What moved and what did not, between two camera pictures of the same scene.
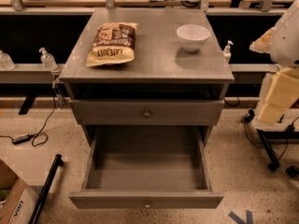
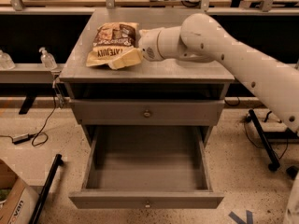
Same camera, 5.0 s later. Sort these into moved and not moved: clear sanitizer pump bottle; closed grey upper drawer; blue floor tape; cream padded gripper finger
Moved: cream padded gripper finger
Not moved: blue floor tape; clear sanitizer pump bottle; closed grey upper drawer
